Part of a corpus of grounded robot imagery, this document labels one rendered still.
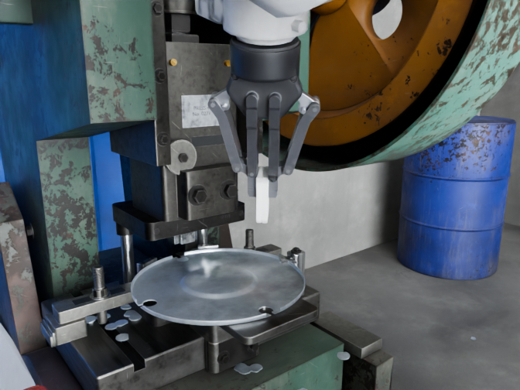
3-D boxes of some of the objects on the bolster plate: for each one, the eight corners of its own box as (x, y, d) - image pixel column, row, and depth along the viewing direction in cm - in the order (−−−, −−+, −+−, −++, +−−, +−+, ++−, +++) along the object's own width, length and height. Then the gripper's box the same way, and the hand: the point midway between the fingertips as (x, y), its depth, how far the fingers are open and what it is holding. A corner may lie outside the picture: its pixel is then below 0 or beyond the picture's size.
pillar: (137, 282, 91) (132, 212, 87) (126, 285, 90) (121, 214, 86) (132, 278, 93) (128, 210, 89) (121, 282, 91) (116, 212, 88)
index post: (306, 294, 93) (306, 248, 90) (294, 299, 91) (295, 251, 89) (295, 289, 95) (296, 244, 92) (285, 293, 93) (285, 248, 91)
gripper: (196, 44, 47) (209, 231, 61) (329, 49, 46) (311, 237, 60) (210, 23, 53) (218, 197, 67) (326, 27, 52) (311, 203, 66)
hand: (262, 195), depth 61 cm, fingers closed
